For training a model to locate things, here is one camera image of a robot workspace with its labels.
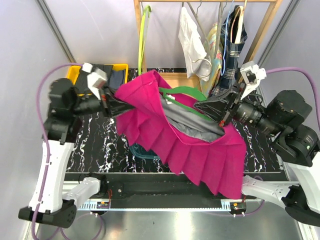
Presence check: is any navy plaid garment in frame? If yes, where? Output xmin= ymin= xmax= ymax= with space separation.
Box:
xmin=209 ymin=5 xmax=248 ymax=97

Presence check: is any white garment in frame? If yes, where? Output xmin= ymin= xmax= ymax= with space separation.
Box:
xmin=178 ymin=6 xmax=212 ymax=82

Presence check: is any yellow plastic tray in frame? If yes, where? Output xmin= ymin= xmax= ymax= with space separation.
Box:
xmin=66 ymin=63 xmax=129 ymax=85

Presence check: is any pastel patterned garment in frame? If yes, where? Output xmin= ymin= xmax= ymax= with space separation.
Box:
xmin=200 ymin=22 xmax=224 ymax=97

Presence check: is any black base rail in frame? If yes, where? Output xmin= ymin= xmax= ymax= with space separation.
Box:
xmin=59 ymin=172 xmax=247 ymax=210

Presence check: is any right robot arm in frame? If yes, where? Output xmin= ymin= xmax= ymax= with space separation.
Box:
xmin=194 ymin=84 xmax=320 ymax=227

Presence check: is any blue transparent basket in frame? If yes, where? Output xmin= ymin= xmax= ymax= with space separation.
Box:
xmin=129 ymin=143 xmax=160 ymax=160

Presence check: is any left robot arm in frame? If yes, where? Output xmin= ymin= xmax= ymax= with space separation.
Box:
xmin=18 ymin=78 xmax=134 ymax=229

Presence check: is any wooden hanger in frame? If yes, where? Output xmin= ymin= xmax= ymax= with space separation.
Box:
xmin=229 ymin=0 xmax=247 ymax=44

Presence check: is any grey hanger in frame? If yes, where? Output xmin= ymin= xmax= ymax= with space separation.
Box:
xmin=187 ymin=2 xmax=212 ymax=75

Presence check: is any blue wire hanger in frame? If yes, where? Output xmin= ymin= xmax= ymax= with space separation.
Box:
xmin=220 ymin=0 xmax=235 ymax=77

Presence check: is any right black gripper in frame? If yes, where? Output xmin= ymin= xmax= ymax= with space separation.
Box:
xmin=193 ymin=80 xmax=280 ymax=135

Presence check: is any lime green hanger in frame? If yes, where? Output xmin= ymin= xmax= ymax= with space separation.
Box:
xmin=138 ymin=5 xmax=152 ymax=75

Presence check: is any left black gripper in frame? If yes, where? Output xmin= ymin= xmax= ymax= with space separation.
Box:
xmin=69 ymin=81 xmax=135 ymax=120

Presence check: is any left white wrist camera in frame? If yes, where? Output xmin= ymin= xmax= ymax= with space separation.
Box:
xmin=81 ymin=62 xmax=107 ymax=100

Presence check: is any black folded cloth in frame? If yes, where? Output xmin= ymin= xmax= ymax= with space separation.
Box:
xmin=67 ymin=63 xmax=129 ymax=93

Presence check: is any green velvet hanger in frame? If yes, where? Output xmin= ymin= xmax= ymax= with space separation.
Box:
xmin=158 ymin=86 xmax=213 ymax=121

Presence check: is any wooden clothes rack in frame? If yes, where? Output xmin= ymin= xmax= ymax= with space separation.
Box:
xmin=133 ymin=0 xmax=283 ymax=90

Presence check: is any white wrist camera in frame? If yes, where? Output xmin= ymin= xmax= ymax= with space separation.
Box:
xmin=81 ymin=62 xmax=107 ymax=100
xmin=240 ymin=61 xmax=267 ymax=100

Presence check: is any magenta pleated skirt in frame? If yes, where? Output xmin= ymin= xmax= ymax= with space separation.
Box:
xmin=115 ymin=70 xmax=247 ymax=199

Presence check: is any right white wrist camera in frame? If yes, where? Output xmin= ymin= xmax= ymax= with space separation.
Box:
xmin=240 ymin=61 xmax=267 ymax=100

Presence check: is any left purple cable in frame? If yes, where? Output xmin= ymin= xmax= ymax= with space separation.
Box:
xmin=31 ymin=63 xmax=85 ymax=240

